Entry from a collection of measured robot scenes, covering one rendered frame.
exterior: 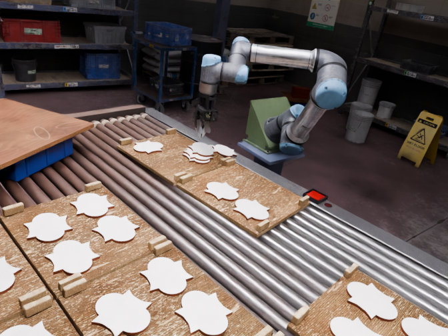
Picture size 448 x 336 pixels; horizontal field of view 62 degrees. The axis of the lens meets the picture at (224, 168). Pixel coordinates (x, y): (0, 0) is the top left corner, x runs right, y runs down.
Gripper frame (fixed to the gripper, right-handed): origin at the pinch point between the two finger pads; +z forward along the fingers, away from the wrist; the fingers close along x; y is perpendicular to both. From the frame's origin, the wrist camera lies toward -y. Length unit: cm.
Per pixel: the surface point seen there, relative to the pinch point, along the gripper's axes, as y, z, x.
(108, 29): -412, 21, 54
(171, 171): 11.6, 10.7, -17.7
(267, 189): 35.2, 10.5, 15.1
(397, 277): 91, 12, 28
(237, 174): 20.8, 10.5, 9.4
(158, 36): -319, 11, 93
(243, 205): 44.1, 9.5, -1.9
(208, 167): 11.5, 10.6, -0.3
